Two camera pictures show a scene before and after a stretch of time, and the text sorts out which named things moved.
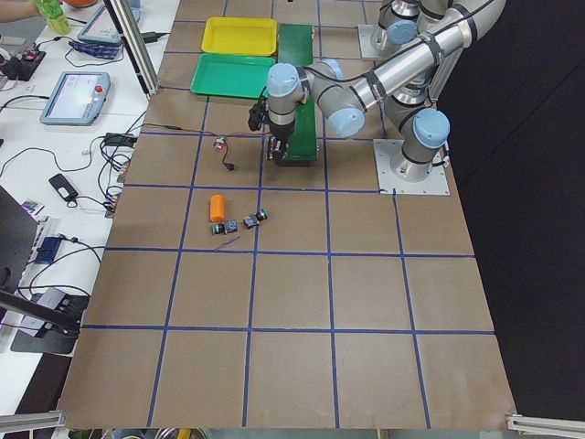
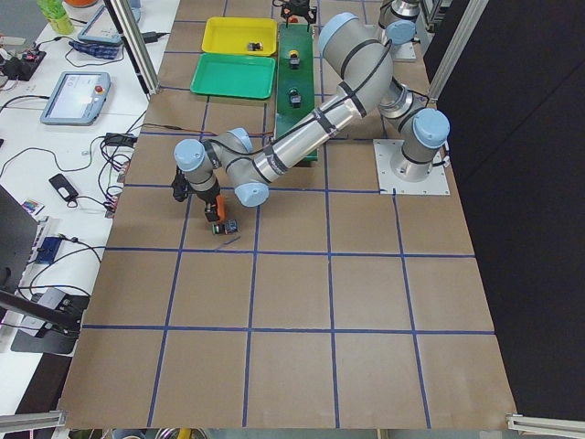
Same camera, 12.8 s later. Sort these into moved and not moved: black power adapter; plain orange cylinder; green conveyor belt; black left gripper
Moved: black left gripper
Not moved: plain orange cylinder; black power adapter; green conveyor belt
